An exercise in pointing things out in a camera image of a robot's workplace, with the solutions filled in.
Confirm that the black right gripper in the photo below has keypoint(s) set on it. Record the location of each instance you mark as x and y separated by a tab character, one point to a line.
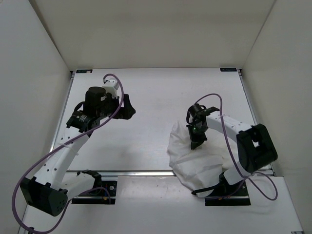
195	141

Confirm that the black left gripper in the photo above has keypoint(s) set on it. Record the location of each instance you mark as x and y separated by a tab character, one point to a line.
128	109

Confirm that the white skirt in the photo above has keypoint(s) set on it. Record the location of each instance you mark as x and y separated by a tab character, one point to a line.
199	168

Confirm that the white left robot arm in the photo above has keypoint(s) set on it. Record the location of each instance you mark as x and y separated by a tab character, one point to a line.
45	191

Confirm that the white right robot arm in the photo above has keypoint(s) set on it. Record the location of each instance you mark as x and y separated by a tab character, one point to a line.
255	147

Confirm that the left corner label sticker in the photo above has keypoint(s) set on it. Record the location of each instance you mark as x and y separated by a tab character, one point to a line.
84	71

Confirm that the corner label sticker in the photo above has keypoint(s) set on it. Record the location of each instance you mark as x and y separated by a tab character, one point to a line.
84	71
228	69

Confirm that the right corner label sticker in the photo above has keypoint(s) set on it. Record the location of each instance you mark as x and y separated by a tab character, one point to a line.
228	69

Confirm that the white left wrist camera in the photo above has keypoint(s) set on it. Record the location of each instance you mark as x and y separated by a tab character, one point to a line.
111	85

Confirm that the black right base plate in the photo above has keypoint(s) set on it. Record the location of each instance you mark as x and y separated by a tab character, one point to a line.
224	194

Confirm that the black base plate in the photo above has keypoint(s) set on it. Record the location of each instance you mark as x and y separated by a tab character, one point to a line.
100	196
224	194

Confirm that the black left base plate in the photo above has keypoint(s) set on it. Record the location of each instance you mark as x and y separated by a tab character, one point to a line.
100	196

